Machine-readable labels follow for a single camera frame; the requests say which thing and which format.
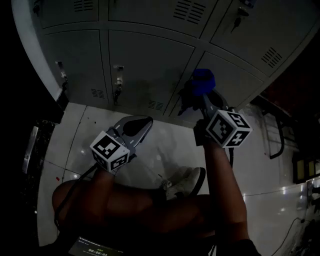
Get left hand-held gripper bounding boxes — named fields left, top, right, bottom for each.
left=89, top=115, right=154, bottom=173

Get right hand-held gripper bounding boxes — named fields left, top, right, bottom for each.
left=193, top=89, right=253, bottom=149

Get blue cloth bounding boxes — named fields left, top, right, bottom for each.
left=190, top=68, right=217, bottom=97

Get grey metal cabinet doors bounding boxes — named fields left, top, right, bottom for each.
left=29, top=0, right=320, bottom=124

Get person's left forearm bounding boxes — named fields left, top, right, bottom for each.
left=92, top=167, right=116, bottom=203

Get person's right forearm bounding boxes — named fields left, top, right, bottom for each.
left=202, top=141, right=251, bottom=242

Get cabinet door key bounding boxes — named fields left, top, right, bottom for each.
left=111, top=64, right=125, bottom=106
left=229, top=6, right=251, bottom=35
left=54, top=60, right=70, bottom=101

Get black metal folding stool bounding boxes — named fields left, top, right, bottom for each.
left=259, top=106, right=302, bottom=161

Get person's white shoe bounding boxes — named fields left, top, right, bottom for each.
left=161, top=166, right=207, bottom=201

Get person's bare leg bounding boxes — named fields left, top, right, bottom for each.
left=51, top=178, right=221, bottom=240

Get silver metal strip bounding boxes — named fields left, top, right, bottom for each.
left=21, top=125, right=40, bottom=175

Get black and yellow box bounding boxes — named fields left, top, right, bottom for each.
left=291, top=154, right=320, bottom=185

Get phone with timer screen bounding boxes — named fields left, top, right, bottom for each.
left=68, top=235, right=126, bottom=256

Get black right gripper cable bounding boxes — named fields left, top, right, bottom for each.
left=227, top=147, right=236, bottom=169

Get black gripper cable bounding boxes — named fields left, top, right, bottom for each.
left=53, top=164, right=99, bottom=232
left=227, top=147, right=236, bottom=169

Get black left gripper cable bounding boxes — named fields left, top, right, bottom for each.
left=53, top=164, right=99, bottom=232

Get thin black floor cable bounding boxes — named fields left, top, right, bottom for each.
left=271, top=216, right=310, bottom=256

